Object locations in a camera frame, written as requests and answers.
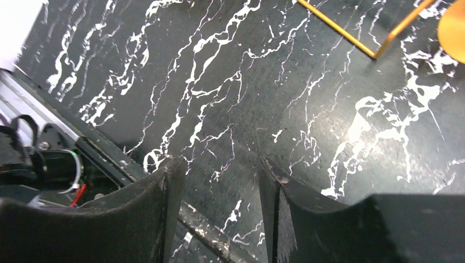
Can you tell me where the yellow wine glass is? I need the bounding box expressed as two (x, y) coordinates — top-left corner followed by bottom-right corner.
(438, 0), (464, 64)

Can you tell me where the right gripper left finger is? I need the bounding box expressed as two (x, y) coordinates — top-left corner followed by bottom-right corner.
(1, 156), (187, 262)

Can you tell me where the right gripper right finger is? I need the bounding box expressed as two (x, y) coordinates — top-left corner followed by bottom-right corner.
(259, 157), (464, 262)

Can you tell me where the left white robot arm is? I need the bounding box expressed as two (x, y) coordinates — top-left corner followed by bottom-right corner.
(1, 115), (120, 209)

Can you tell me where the gold wire wine glass rack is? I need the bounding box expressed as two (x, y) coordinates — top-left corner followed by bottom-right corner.
(296, 1), (435, 60)

